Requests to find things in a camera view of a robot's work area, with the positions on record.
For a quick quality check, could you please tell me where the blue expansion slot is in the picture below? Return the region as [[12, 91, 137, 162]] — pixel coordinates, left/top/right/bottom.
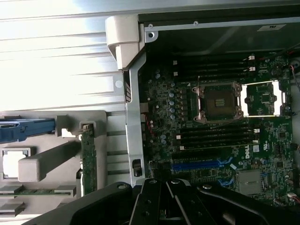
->
[[172, 161, 226, 171]]

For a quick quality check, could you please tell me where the silver chipset heatsink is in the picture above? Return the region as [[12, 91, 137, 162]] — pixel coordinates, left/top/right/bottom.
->
[[236, 169, 263, 195]]

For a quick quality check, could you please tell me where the open grey PC case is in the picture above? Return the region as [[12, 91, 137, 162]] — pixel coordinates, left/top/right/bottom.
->
[[105, 3, 300, 208]]

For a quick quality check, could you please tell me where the grey plastic parts rack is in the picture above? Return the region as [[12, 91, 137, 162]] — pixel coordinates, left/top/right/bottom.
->
[[0, 110, 109, 225]]

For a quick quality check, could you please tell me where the green motherboard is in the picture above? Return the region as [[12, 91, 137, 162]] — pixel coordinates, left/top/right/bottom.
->
[[140, 50, 293, 207]]

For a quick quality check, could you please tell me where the CPU socket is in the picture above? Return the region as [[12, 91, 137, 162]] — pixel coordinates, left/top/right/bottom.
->
[[192, 81, 243, 122]]

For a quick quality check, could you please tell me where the metal socket cover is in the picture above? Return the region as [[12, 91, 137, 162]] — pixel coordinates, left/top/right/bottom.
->
[[240, 79, 287, 118]]

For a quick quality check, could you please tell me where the silver CPU chip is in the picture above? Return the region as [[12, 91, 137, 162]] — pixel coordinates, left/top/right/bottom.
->
[[2, 150, 30, 180]]

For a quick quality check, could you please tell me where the hard disk in blue carrier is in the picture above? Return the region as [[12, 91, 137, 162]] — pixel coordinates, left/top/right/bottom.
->
[[0, 118, 56, 144]]

